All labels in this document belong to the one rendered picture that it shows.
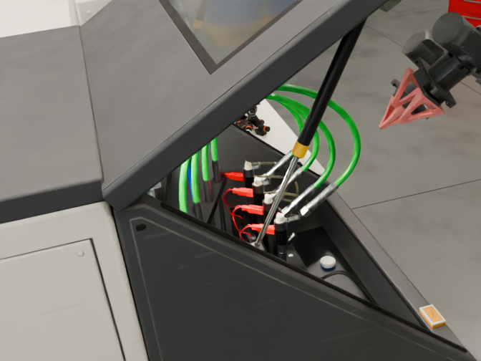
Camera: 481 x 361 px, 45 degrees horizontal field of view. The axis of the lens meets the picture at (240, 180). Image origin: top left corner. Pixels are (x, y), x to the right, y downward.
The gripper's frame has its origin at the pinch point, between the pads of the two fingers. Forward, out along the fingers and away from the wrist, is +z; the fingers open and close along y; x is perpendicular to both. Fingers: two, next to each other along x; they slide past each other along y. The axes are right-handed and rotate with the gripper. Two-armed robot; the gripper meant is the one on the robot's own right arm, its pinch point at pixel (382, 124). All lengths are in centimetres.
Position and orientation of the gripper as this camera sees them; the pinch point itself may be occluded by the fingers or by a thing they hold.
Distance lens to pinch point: 137.5
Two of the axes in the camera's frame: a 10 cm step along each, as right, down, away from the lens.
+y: -7.6, -5.4, -3.6
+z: -6.5, 6.6, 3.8
